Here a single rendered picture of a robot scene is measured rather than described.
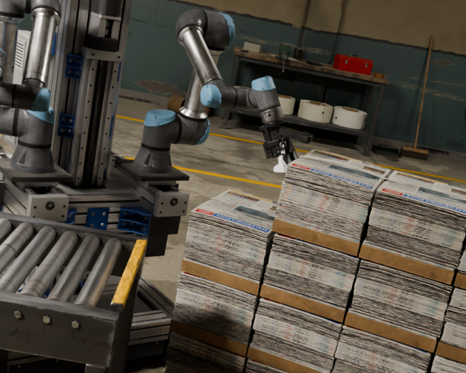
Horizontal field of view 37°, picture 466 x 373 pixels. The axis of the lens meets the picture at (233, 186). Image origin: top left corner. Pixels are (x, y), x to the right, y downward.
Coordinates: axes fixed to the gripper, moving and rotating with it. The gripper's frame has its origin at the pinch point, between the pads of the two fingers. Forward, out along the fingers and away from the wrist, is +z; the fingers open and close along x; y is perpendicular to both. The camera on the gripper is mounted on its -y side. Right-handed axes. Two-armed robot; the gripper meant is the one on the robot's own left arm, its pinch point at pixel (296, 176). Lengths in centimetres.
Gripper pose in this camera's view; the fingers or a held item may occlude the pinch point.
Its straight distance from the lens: 240.0
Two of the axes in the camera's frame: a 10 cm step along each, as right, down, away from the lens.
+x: -3.5, 1.9, -9.2
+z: 2.9, 9.5, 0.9
